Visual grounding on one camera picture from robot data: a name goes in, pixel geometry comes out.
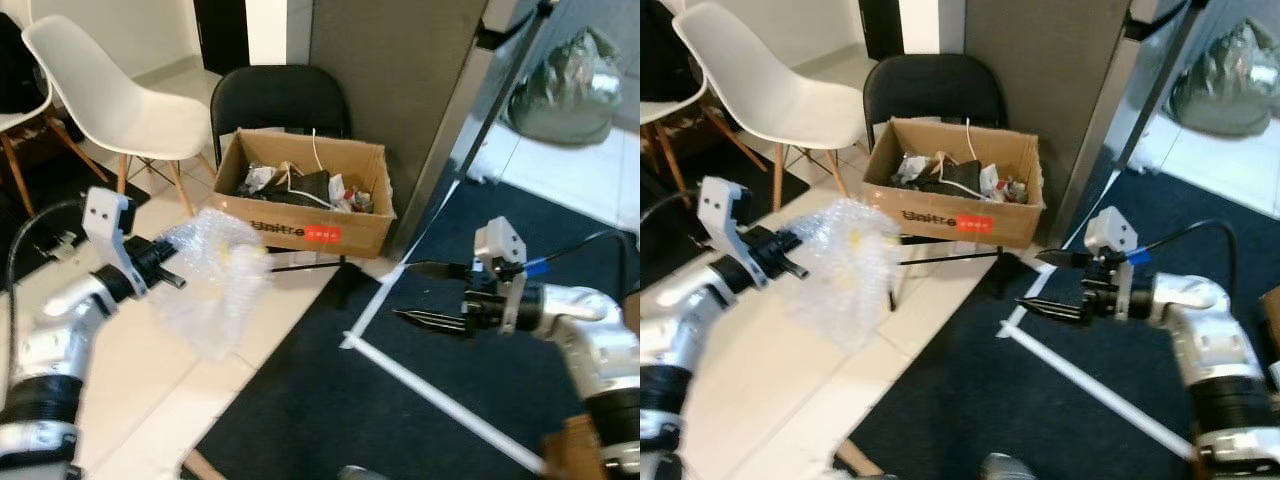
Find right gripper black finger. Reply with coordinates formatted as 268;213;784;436
1035;247;1094;270
1015;296;1087;325
400;260;475;282
392;308;470;337

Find clear bubble wrap sheet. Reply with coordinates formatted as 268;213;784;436
790;198;902;352
150;208;274;362

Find white floor tape strip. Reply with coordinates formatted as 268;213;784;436
342;338;548;473
342;178;463;349
998;325;1198;463
998;168;1113;335

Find thin black rod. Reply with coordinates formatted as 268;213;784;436
897;249;1002;268
268;258;347;274

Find white chair with wooden legs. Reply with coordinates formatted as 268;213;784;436
672;2;872;213
0;60;109;217
640;75;703;201
22;15;218;217

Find brown cabinet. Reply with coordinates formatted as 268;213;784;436
964;0;1137;243
310;0;493;253

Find black chair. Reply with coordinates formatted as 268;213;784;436
863;54;1010;153
210;65;354;167

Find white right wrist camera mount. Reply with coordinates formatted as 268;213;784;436
1085;207;1142;322
473;217;529;336

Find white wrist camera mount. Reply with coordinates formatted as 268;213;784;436
473;217;529;336
1085;207;1142;322
697;177;758;291
82;187;142;297

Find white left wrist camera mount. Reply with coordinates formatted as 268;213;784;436
82;187;142;297
697;177;758;291

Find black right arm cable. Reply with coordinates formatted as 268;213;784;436
1128;219;1243;293
520;229;641;303

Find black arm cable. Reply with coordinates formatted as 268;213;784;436
640;187;703;233
4;197;93;401
520;229;641;303
1128;219;1243;293

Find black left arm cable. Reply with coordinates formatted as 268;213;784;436
640;187;703;233
4;197;93;401

